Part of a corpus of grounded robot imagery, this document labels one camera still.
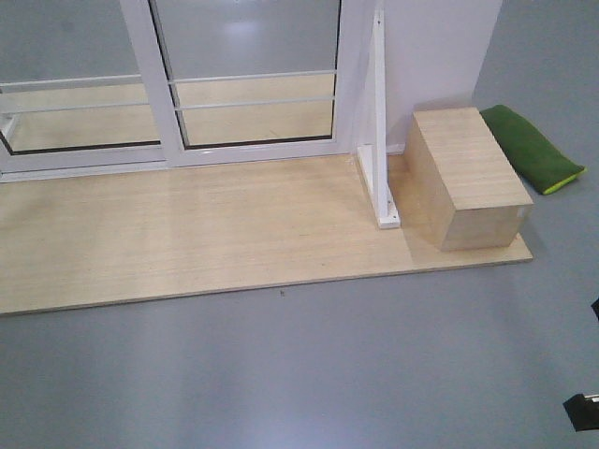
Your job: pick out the white framed sliding glass door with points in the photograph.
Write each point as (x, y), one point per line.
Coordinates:
(240, 81)

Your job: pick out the white triangular support brace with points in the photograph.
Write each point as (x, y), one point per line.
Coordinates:
(372, 137)

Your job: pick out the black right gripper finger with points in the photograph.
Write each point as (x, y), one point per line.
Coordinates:
(583, 412)

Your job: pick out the light wooden box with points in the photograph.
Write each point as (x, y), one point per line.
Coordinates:
(471, 194)

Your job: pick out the white fixed glass door panel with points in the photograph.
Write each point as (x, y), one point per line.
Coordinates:
(82, 85)

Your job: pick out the green sandbag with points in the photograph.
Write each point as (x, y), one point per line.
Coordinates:
(529, 151)

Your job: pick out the white wall panel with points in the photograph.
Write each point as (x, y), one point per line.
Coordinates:
(434, 53)

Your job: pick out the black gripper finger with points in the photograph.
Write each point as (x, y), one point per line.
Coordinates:
(595, 307)

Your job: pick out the light wooden base platform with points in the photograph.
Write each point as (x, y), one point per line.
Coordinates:
(100, 240)

